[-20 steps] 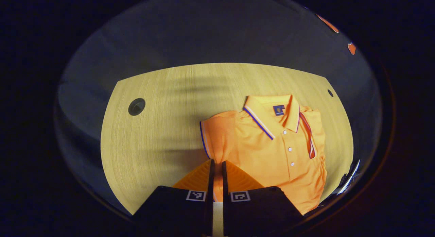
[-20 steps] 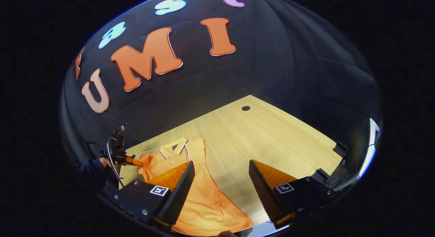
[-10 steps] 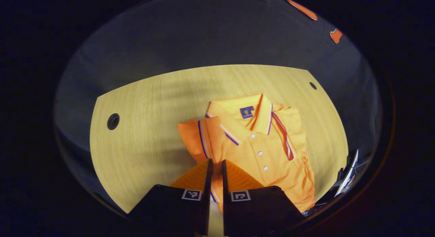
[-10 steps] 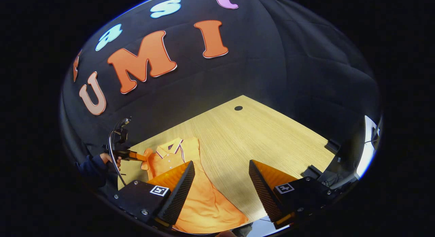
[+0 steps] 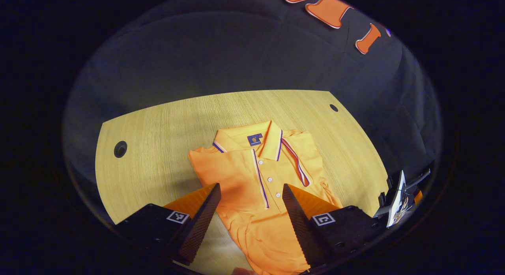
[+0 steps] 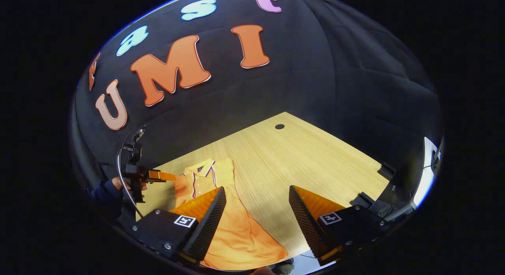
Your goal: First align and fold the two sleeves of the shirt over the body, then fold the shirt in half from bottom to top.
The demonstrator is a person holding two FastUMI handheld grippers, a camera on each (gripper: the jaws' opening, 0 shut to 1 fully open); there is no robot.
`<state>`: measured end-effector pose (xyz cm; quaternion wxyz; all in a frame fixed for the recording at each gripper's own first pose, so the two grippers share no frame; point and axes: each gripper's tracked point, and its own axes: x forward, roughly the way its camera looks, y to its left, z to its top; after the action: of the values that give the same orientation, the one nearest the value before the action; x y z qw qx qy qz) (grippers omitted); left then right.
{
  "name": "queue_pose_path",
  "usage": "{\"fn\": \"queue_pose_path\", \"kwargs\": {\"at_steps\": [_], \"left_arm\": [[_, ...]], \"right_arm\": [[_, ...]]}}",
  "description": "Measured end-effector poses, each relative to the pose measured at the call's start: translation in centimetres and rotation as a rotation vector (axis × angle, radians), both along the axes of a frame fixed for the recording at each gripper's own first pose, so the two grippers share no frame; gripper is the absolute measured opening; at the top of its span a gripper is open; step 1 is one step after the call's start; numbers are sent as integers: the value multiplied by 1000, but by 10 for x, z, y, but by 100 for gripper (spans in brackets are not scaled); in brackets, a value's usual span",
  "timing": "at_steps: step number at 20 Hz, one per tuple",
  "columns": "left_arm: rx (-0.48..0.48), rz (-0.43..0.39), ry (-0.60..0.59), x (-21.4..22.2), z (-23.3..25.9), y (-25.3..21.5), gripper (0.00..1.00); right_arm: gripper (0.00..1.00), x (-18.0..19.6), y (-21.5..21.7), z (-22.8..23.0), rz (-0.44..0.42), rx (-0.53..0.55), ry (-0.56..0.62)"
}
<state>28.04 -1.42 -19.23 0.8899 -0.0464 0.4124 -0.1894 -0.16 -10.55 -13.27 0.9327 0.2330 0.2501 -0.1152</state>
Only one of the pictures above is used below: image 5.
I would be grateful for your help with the orange T-shirt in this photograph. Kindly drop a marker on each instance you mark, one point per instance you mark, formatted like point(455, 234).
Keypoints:
point(244, 176)

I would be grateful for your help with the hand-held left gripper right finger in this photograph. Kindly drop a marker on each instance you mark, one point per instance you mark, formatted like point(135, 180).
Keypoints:
point(302, 227)

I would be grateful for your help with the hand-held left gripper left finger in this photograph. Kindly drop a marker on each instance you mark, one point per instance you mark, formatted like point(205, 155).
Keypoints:
point(201, 227)

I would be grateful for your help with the round black table grommet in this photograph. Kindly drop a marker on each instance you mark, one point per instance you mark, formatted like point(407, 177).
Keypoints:
point(333, 107)
point(120, 149)

